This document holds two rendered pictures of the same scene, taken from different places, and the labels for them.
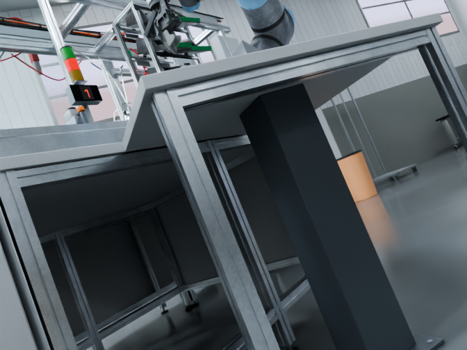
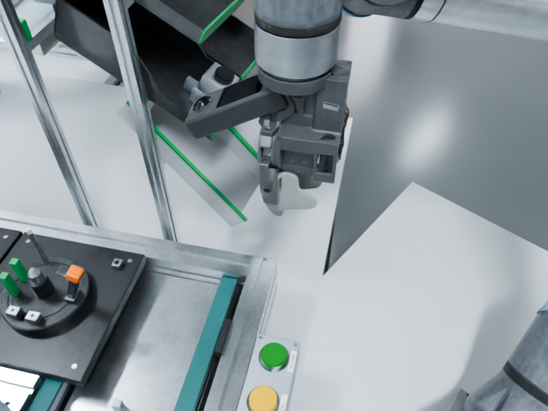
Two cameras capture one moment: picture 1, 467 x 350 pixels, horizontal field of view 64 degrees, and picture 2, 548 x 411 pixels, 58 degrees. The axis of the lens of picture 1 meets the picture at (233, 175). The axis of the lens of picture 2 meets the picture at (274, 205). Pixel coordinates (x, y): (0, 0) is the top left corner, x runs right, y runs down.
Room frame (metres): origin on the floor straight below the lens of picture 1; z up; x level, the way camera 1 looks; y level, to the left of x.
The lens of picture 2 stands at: (1.07, 0.21, 1.68)
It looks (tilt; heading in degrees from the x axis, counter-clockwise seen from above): 47 degrees down; 335
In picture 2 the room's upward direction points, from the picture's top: straight up
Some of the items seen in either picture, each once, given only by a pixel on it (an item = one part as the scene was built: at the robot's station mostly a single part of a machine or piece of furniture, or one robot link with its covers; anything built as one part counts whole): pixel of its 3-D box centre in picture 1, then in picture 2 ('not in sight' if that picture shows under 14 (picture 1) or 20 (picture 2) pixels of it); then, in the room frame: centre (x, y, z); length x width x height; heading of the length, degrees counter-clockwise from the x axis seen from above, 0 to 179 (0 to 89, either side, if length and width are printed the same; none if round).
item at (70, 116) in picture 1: (73, 119); not in sight; (1.27, 0.44, 1.06); 0.08 x 0.04 x 0.07; 52
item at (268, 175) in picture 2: (162, 32); (271, 170); (1.43, 0.05, 1.31); 0.05 x 0.02 x 0.09; 142
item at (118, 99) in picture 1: (125, 113); not in sight; (2.83, 0.60, 1.56); 0.09 x 0.04 x 1.39; 142
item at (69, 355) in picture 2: not in sight; (39, 283); (1.64, 0.36, 1.01); 0.24 x 0.24 x 0.13; 52
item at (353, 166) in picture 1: (356, 176); not in sight; (5.26, -1.58, 0.32); 0.42 x 0.41 x 0.65; 23
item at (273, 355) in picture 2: not in sight; (273, 356); (1.39, 0.07, 0.96); 0.04 x 0.04 x 0.02
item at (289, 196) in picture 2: (170, 40); (291, 198); (1.42, 0.03, 1.27); 0.06 x 0.03 x 0.09; 52
